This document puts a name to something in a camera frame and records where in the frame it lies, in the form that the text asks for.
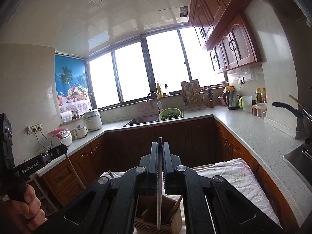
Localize kitchen sink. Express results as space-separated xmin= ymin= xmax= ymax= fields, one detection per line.
xmin=122 ymin=114 xmax=184 ymax=127

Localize large white electric cooker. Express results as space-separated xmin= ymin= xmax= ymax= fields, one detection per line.
xmin=84 ymin=109 xmax=103 ymax=131

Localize small white cooking pot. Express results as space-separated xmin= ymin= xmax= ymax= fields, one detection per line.
xmin=73 ymin=125 xmax=89 ymax=139

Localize large kitchen window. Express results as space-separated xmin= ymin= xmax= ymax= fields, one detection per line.
xmin=85 ymin=26 xmax=228 ymax=109

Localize tropical fruit wall poster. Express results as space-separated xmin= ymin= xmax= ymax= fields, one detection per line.
xmin=54 ymin=55 xmax=91 ymax=114

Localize grey kitchen countertop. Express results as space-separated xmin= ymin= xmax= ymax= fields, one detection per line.
xmin=35 ymin=107 xmax=312 ymax=195

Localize metal dish rack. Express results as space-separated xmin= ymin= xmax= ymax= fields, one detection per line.
xmin=181 ymin=79 xmax=207 ymax=111

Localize wall power socket strip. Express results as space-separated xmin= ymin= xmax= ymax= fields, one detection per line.
xmin=27 ymin=124 xmax=43 ymax=134

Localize wooden cabinets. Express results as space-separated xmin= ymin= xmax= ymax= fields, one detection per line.
xmin=36 ymin=117 xmax=300 ymax=227
xmin=188 ymin=0 xmax=262 ymax=75

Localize floral white tablecloth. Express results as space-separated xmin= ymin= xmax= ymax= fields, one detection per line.
xmin=101 ymin=158 xmax=281 ymax=227

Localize steel electric kettle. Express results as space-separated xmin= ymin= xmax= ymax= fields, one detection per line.
xmin=222 ymin=86 xmax=240 ymax=110

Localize wooden cutting board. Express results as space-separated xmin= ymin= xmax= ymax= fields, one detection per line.
xmin=181 ymin=79 xmax=201 ymax=95

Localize white pitcher with green handle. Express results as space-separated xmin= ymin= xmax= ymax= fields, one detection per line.
xmin=238 ymin=96 xmax=253 ymax=113

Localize brown wooden utensil holder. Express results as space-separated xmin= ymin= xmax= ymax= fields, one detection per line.
xmin=134 ymin=195 xmax=184 ymax=234

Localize metal kitchen faucet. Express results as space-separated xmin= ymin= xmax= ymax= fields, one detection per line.
xmin=146 ymin=92 xmax=162 ymax=114

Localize gas stove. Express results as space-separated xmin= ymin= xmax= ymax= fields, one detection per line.
xmin=283 ymin=138 xmax=312 ymax=178

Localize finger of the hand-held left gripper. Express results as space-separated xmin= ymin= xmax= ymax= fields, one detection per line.
xmin=42 ymin=143 xmax=68 ymax=164

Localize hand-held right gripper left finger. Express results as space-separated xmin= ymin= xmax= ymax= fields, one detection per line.
xmin=32 ymin=142 xmax=159 ymax=234

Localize wooden upper cabinets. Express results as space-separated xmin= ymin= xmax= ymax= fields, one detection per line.
xmin=188 ymin=0 xmax=262 ymax=75

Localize condiment bottles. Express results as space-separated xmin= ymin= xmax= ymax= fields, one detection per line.
xmin=255 ymin=88 xmax=267 ymax=103

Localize knife block with knives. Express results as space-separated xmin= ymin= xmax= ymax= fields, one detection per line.
xmin=206 ymin=86 xmax=215 ymax=108

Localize pink dish cloth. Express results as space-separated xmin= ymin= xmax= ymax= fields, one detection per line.
xmin=138 ymin=102 xmax=153 ymax=113

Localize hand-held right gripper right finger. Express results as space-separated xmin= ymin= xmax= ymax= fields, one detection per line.
xmin=163 ymin=142 xmax=285 ymax=234

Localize green colander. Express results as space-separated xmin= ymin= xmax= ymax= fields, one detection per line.
xmin=158 ymin=109 xmax=182 ymax=121

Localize black power cord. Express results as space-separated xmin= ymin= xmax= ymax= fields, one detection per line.
xmin=36 ymin=129 xmax=53 ymax=149

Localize long wooden chopstick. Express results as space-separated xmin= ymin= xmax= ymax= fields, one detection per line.
xmin=65 ymin=152 xmax=85 ymax=190

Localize white and pink rice cooker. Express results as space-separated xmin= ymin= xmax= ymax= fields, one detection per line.
xmin=47 ymin=128 xmax=73 ymax=148

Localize spice jar set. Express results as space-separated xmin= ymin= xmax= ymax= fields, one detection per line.
xmin=252 ymin=103 xmax=267 ymax=119

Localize person's left hand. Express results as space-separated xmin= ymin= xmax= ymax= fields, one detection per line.
xmin=0 ymin=183 xmax=48 ymax=234

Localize white plastic shelf rack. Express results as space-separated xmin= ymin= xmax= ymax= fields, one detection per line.
xmin=32 ymin=175 xmax=59 ymax=215

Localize wooden lower cabinets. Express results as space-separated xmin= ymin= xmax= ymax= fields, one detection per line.
xmin=36 ymin=117 xmax=300 ymax=227

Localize black wok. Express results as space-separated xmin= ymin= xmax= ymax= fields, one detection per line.
xmin=272 ymin=86 xmax=312 ymax=137

